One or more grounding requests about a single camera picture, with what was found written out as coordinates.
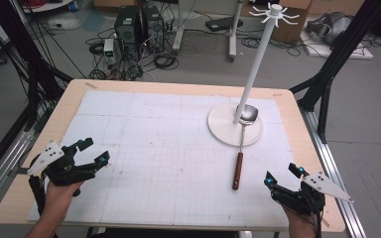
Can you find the black computer tower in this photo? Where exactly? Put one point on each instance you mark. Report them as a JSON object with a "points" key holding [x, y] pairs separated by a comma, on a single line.
{"points": [[152, 28], [127, 31]]}

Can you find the grey bag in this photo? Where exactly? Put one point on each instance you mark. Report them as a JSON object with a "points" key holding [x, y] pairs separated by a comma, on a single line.
{"points": [[332, 28]]}

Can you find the white metal stand leg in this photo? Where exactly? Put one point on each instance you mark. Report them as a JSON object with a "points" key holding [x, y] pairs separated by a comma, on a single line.
{"points": [[233, 36], [178, 33]]}

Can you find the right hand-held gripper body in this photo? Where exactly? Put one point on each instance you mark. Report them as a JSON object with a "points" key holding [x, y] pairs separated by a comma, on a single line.
{"points": [[306, 200]]}

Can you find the flat black device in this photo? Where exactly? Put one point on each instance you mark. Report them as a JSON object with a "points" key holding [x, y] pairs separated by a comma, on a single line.
{"points": [[223, 23]]}

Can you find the person's right hand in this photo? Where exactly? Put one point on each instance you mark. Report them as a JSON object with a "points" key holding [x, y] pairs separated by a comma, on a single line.
{"points": [[299, 222]]}

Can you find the person's left hand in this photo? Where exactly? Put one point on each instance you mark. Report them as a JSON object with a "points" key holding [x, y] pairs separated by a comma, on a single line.
{"points": [[58, 198]]}

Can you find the black frame post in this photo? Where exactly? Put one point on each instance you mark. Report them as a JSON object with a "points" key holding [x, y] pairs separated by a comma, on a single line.
{"points": [[337, 56], [20, 49]]}

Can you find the white floor board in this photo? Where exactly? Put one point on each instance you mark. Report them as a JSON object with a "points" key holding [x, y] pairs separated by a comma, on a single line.
{"points": [[350, 51]]}

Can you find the cardboard box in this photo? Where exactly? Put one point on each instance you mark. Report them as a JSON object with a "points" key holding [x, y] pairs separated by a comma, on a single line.
{"points": [[292, 23]]}

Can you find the aluminium rail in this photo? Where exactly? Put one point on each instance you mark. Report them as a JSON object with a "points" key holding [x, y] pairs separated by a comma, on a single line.
{"points": [[337, 172], [0, 168]]}

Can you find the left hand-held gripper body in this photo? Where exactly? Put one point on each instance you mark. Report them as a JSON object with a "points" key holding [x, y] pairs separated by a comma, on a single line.
{"points": [[54, 165]]}

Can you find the small grey power supply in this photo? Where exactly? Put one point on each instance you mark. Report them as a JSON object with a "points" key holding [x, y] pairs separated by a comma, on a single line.
{"points": [[109, 49]]}

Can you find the white hook rack stand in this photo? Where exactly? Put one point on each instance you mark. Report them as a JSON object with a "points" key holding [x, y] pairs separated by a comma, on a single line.
{"points": [[256, 62]]}

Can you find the white grid mat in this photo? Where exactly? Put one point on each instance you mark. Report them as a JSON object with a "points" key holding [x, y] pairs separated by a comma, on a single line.
{"points": [[165, 165]]}

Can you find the white round table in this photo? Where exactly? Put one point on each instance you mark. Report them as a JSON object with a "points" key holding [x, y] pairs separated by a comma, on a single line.
{"points": [[46, 5]]}

